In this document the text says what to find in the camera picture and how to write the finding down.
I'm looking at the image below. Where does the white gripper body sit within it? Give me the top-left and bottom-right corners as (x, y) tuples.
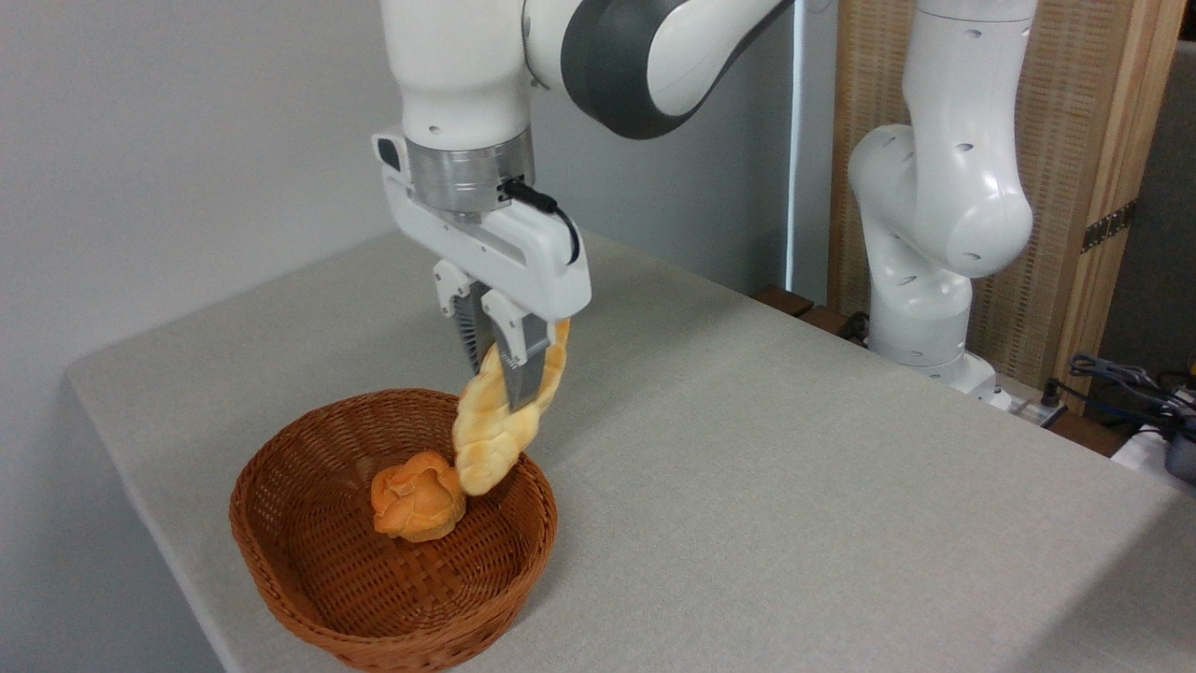
(371, 132), (593, 323)

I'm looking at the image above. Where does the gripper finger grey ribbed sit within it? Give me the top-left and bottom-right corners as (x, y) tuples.
(433, 260), (495, 375)
(481, 290), (558, 413)

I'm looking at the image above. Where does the long pale bread loaf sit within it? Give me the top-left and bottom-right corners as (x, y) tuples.
(452, 318), (572, 497)

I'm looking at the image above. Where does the small round golden bread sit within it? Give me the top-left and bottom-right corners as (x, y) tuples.
(370, 451), (468, 544)

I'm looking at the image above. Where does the dark wooden base board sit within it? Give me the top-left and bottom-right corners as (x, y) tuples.
(750, 284), (872, 349)

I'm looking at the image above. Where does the brown wicker basket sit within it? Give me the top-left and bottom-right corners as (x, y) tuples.
(229, 388), (559, 673)

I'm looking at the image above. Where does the wooden woven folding screen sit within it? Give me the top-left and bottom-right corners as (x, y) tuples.
(827, 0), (1188, 412)

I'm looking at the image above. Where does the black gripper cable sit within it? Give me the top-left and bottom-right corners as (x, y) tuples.
(504, 179), (581, 266)

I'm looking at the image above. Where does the black and blue cable bundle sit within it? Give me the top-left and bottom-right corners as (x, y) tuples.
(1068, 352), (1196, 440)

